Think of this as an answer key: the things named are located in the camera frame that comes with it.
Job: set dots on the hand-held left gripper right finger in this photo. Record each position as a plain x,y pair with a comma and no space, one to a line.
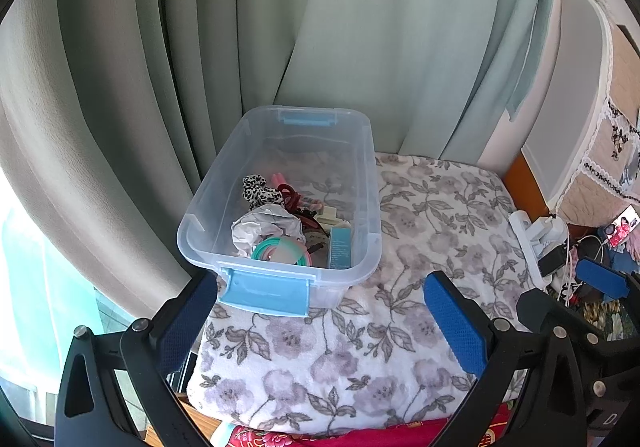
455,322

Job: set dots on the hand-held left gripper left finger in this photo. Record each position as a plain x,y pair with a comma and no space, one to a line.
187,322

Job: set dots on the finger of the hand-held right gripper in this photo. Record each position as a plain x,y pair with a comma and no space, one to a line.
600,277
537,307

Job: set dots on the clear plastic container blue latches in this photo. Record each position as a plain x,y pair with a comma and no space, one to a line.
265,294

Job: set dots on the pink bangle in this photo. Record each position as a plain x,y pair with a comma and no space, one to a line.
306,257

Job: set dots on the small teal box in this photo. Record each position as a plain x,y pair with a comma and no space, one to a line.
340,247

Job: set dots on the leopard print scrunchie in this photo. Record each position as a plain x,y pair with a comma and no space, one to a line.
260,194

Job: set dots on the red hair clip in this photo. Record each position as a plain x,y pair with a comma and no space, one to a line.
312,222

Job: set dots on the cream hair claw clip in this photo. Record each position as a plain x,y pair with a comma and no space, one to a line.
328,216

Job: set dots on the pink cloth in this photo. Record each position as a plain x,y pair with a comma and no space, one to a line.
635,244

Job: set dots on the black power adapter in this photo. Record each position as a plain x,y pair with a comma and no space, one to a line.
552,261

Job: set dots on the smartphone with lit screen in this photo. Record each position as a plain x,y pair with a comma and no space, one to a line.
622,226

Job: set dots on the white charger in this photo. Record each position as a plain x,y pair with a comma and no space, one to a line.
550,229

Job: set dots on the white power strip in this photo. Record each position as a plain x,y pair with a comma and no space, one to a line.
522,227

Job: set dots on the floral fleece blanket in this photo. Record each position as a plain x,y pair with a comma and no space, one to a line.
400,237

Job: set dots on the light wooden table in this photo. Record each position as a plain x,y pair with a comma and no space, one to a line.
200,427

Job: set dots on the crumpled white paper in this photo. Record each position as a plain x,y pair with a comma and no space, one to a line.
260,227

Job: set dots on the teal glass panel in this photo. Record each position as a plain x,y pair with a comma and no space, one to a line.
40,287

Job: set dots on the grey padded headboard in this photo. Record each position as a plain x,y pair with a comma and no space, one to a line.
570,117

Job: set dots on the red printed cloth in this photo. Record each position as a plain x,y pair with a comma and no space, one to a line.
325,437

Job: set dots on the pale green curtain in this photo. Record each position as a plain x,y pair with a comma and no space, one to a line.
375,52

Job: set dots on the orange wooden bed frame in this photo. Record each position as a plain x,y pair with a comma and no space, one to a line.
525,187

